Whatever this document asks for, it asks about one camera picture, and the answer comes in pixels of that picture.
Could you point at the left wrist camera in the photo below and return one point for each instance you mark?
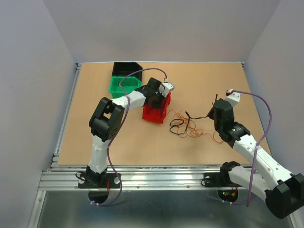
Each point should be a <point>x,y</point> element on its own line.
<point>165,88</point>

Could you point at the red bin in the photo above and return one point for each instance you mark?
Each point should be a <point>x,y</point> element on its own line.
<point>156,115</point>

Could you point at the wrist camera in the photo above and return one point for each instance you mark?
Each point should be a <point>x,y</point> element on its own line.
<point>165,88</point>
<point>234,97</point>

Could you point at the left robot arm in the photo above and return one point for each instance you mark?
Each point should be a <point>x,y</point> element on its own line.
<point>107,120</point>

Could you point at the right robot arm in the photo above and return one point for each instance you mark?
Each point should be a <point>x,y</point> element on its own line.
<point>279,188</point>

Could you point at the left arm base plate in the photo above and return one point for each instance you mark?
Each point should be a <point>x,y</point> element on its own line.
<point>110,181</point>

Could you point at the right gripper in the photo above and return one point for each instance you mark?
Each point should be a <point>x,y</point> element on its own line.
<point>212,113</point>

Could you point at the green bin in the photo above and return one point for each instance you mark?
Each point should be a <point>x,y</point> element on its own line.
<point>129,84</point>

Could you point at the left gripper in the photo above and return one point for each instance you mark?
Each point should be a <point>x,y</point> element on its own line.
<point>156,106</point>

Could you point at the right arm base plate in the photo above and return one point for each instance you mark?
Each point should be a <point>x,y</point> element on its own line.
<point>216,180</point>

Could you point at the aluminium rail frame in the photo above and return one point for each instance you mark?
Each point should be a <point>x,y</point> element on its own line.
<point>151,197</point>

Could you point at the black bin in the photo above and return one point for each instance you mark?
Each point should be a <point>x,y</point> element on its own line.
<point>125,68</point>

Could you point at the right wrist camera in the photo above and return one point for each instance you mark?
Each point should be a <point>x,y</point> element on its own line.
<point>234,97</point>

